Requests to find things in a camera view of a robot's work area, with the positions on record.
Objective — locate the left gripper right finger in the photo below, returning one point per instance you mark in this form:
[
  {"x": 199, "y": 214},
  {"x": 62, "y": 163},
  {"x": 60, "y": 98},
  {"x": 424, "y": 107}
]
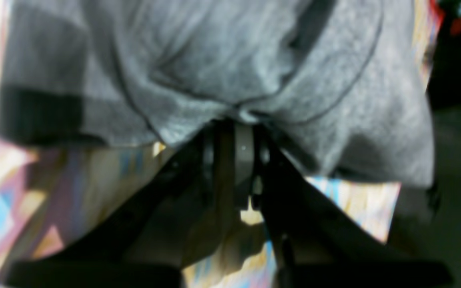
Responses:
[{"x": 318, "y": 244}]

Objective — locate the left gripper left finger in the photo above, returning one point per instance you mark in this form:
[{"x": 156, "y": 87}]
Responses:
[{"x": 97, "y": 259}]

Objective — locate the grey T-shirt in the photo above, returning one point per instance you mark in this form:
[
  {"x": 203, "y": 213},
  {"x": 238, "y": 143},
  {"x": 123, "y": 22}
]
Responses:
[{"x": 335, "y": 81}]

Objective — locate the patterned tile tablecloth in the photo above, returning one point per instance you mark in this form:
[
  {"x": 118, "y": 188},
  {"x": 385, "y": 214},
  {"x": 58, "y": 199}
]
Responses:
[{"x": 82, "y": 188}]

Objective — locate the red table clamp left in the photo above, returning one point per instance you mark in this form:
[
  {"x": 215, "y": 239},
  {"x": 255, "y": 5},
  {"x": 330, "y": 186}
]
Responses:
[{"x": 446, "y": 14}]

